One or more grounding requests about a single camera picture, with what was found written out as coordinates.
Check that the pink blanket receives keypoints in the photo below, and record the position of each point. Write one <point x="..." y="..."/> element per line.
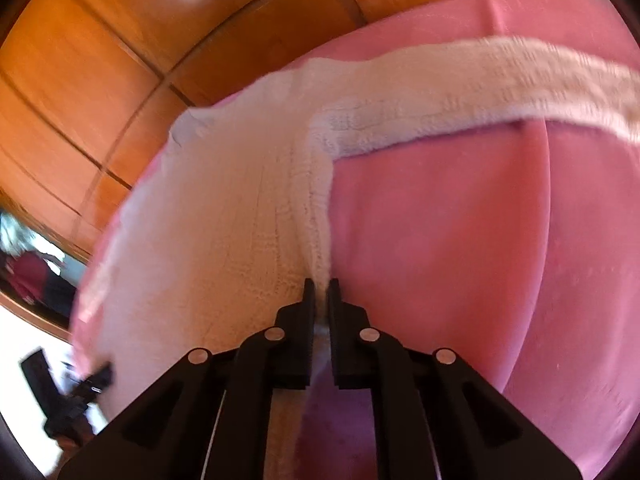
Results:
<point x="450" y="270"/>

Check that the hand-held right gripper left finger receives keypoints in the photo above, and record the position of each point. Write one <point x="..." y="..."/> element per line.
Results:
<point x="299" y="322"/>

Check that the white knitted sweater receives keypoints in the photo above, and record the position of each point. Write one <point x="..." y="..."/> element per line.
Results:
<point x="225" y="210"/>

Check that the dark red cloth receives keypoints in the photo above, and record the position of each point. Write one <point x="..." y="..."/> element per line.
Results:
<point x="35" y="275"/>

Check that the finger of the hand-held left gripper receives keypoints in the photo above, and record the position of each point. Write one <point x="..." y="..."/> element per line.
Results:
<point x="97" y="377"/>

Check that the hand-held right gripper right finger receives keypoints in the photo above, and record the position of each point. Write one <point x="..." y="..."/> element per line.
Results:
<point x="346" y="322"/>

